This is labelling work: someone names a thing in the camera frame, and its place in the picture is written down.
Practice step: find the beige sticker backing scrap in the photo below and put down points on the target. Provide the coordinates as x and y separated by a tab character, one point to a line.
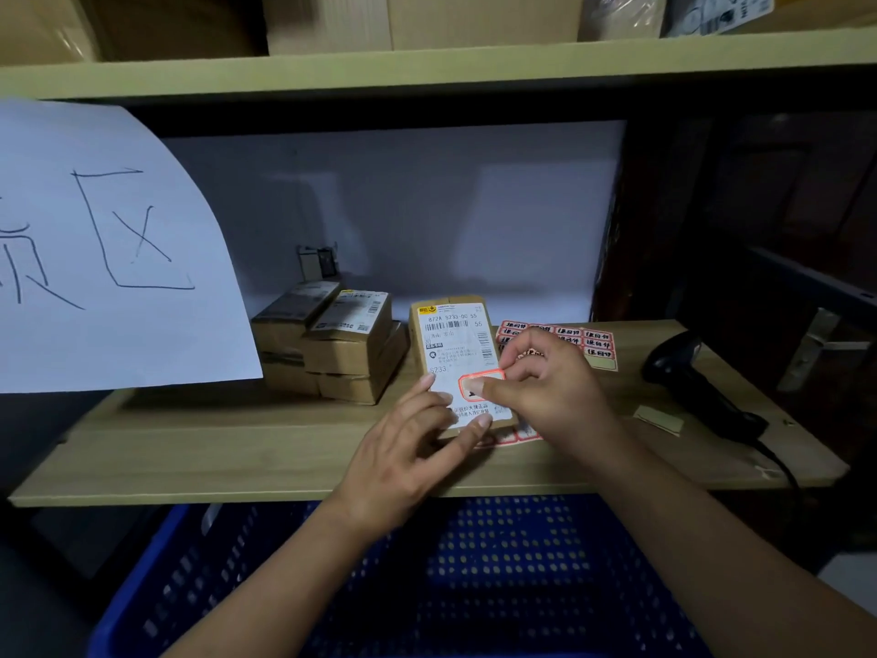
659	421

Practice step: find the person's left forearm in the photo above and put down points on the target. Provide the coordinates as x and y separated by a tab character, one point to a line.
288	582

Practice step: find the blue plastic basket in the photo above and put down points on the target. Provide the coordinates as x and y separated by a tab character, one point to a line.
493	582

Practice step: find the small brown labelled box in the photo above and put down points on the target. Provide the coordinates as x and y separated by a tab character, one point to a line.
363	387
291	315
288	375
349	332

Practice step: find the person's right hand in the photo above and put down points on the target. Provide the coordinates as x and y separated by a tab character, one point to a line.
558	397

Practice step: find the plastic-wrapped parcel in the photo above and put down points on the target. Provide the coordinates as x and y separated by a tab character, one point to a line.
623	13

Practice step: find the person's left hand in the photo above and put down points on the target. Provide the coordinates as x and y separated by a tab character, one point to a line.
394	465

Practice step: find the white printed box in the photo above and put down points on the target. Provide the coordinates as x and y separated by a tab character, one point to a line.
719	12

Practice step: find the white paper sign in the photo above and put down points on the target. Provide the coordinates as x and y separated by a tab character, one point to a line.
103	267

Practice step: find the wooden shelf unit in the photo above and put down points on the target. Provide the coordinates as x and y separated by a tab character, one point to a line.
438	65

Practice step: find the red-bordered sticker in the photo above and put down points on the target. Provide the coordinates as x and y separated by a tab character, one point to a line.
483	375

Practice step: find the person's right thumb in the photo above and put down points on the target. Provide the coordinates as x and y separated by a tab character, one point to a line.
493	396

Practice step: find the wall socket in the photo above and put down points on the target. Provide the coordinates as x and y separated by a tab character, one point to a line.
318	262

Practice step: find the brown cardboard carton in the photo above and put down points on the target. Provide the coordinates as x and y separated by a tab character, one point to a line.
425	20
41	27

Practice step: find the brown parcel with white label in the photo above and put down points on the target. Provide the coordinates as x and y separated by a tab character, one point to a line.
452	342

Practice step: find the black barcode scanner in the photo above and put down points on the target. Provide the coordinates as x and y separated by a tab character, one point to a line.
692	383

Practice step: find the person's left thumb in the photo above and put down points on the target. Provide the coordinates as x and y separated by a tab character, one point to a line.
469	442

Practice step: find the person's right forearm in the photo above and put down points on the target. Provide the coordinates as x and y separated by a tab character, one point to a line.
699	555

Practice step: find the sheet of red stickers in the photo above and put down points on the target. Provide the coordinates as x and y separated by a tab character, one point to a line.
589	342

